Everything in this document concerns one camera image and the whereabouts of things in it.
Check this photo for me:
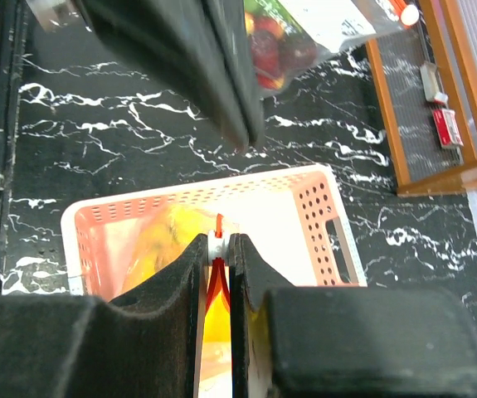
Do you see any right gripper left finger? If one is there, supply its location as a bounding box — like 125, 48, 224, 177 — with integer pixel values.
0, 235, 207, 397

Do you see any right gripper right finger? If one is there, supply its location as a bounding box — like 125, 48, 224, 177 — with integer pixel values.
229, 234, 477, 397

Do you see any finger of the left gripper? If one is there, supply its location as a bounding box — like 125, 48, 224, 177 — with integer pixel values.
75, 1, 249, 150
204, 0, 265, 146

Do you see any red strawberry bunch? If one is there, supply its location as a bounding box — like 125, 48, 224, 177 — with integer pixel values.
245, 8, 318, 95

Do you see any clear zip bag orange zipper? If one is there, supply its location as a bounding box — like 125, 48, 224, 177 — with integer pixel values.
244, 0, 420, 98

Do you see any pink plastic basket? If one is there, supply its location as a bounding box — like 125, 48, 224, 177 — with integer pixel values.
61, 163, 367, 300

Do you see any small white box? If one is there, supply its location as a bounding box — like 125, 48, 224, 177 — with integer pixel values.
419, 61, 449, 105

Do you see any wooden shelf rack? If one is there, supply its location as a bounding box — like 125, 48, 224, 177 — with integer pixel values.
366, 1, 477, 197

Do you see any small red box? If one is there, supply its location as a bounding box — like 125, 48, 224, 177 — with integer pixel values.
432, 108, 464, 149

